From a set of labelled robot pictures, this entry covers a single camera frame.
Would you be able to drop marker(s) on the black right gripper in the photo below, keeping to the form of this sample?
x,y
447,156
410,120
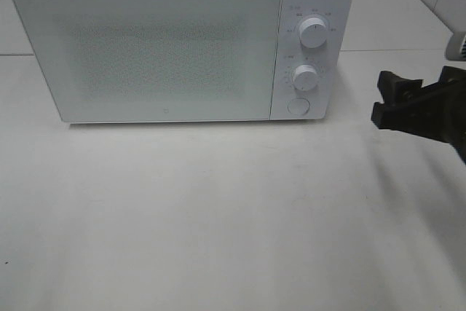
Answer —
x,y
439,108

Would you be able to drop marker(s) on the white microwave door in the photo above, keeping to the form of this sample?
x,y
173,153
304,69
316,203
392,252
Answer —
x,y
155,60

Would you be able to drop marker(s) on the round white door-release button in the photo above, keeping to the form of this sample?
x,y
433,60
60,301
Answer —
x,y
299,106

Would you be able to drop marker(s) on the white microwave oven body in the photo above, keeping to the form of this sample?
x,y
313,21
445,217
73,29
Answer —
x,y
316,1

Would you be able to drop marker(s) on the white round knob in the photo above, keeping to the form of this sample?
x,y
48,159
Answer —
x,y
313,32
305,78

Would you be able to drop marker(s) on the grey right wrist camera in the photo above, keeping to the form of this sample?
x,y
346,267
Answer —
x,y
456,47

